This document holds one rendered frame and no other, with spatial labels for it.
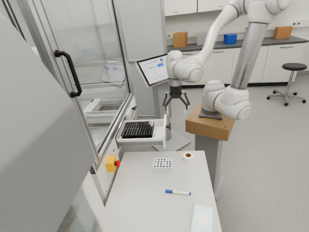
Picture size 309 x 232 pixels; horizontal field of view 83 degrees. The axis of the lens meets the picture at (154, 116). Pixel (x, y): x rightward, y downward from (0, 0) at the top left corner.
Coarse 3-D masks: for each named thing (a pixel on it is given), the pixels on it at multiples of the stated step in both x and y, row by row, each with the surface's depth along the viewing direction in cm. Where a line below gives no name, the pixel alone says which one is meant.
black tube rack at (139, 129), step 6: (126, 126) 135; (132, 126) 134; (138, 126) 133; (144, 126) 133; (126, 132) 128; (132, 132) 128; (138, 132) 127; (144, 132) 126; (150, 132) 130; (126, 138) 127; (132, 138) 127
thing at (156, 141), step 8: (136, 120) 142; (144, 120) 141; (160, 120) 139; (120, 128) 136; (160, 128) 139; (120, 136) 135; (160, 136) 130; (120, 144) 124; (128, 144) 123; (136, 144) 122; (144, 144) 122; (152, 144) 121; (160, 144) 120
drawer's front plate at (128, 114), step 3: (132, 102) 165; (132, 105) 162; (135, 105) 173; (129, 108) 155; (129, 111) 151; (132, 111) 161; (135, 111) 171; (126, 114) 146; (129, 114) 150; (129, 117) 150; (132, 117) 160; (129, 120) 149
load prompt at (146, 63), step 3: (162, 57) 205; (150, 60) 197; (153, 60) 199; (156, 60) 201; (159, 60) 202; (162, 60) 204; (165, 60) 205; (144, 63) 193; (147, 63) 195; (150, 63) 196; (153, 63) 198; (156, 63) 200
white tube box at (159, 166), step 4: (156, 160) 115; (160, 160) 115; (164, 160) 116; (168, 160) 114; (172, 160) 114; (156, 164) 112; (160, 164) 113; (168, 164) 111; (172, 164) 113; (152, 168) 110; (156, 168) 110; (160, 168) 109; (164, 168) 109; (168, 168) 108
